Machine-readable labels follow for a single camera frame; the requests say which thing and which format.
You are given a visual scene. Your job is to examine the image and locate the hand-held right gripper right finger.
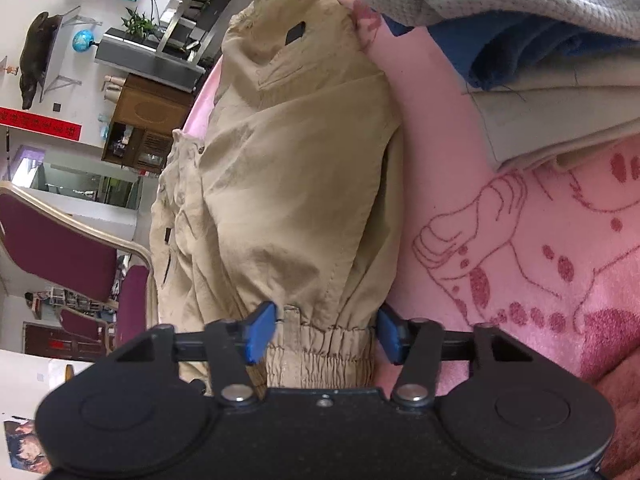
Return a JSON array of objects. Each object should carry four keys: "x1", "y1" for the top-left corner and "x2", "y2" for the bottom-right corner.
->
[{"x1": 376, "y1": 306, "x2": 536, "y2": 408}]

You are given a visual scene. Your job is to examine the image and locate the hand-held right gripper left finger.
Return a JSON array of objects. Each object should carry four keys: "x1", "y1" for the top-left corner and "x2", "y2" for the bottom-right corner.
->
[{"x1": 102, "y1": 301, "x2": 278, "y2": 407}]

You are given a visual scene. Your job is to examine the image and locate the khaki pants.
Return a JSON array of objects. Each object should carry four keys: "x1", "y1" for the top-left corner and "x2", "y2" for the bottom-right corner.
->
[{"x1": 149, "y1": 0, "x2": 405, "y2": 390}]

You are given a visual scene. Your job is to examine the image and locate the maroon padded chair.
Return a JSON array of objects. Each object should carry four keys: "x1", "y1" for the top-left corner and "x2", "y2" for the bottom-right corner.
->
[
  {"x1": 56, "y1": 264, "x2": 153, "y2": 351},
  {"x1": 0, "y1": 181, "x2": 153, "y2": 311}
]

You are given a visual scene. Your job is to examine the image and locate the pink printed blanket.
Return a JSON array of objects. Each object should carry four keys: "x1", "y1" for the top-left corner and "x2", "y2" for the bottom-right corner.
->
[{"x1": 182, "y1": 0, "x2": 640, "y2": 480}]

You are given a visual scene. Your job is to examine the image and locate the brown wooden cabinet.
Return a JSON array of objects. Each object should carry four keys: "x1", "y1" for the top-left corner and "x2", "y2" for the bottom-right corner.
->
[{"x1": 101, "y1": 72, "x2": 196, "y2": 177}]

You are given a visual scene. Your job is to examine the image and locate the printed picture poster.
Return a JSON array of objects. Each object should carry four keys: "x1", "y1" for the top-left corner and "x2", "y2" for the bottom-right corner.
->
[{"x1": 2, "y1": 417, "x2": 53, "y2": 476}]

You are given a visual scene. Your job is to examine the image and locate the cream folded cloth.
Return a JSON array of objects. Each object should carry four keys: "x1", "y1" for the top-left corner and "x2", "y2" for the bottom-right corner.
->
[{"x1": 467, "y1": 77, "x2": 640, "y2": 173}]

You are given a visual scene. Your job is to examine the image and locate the grey metal counter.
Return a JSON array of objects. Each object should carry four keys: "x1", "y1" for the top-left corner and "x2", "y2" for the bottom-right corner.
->
[{"x1": 94, "y1": 27, "x2": 207, "y2": 93}]

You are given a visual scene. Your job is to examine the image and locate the blue folded cloth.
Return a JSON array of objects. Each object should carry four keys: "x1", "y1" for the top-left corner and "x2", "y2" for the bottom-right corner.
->
[{"x1": 382, "y1": 12, "x2": 640, "y2": 92}]

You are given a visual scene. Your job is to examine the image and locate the metal shelf rack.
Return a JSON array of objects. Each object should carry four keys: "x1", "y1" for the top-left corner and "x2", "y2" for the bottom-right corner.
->
[{"x1": 156, "y1": 0, "x2": 252, "y2": 61}]

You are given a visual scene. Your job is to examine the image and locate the green potted plant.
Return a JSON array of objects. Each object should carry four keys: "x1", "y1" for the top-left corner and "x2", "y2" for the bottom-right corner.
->
[{"x1": 121, "y1": 0, "x2": 166, "y2": 43}]

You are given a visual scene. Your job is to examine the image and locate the blue globe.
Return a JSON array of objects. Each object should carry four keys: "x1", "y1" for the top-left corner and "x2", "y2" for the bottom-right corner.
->
[{"x1": 72, "y1": 29, "x2": 97, "y2": 54}]

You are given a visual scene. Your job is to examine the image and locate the dark seal figure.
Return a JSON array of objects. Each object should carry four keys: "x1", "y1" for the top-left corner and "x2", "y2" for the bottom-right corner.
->
[{"x1": 19, "y1": 11, "x2": 65, "y2": 111}]

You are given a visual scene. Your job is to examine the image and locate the red wall banner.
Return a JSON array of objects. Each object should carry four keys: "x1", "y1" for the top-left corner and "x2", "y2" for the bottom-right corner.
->
[{"x1": 0, "y1": 106, "x2": 83, "y2": 143}]

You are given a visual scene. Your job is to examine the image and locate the white metal-frame table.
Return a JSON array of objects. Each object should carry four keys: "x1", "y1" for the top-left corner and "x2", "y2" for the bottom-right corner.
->
[{"x1": 39, "y1": 6, "x2": 103, "y2": 105}]

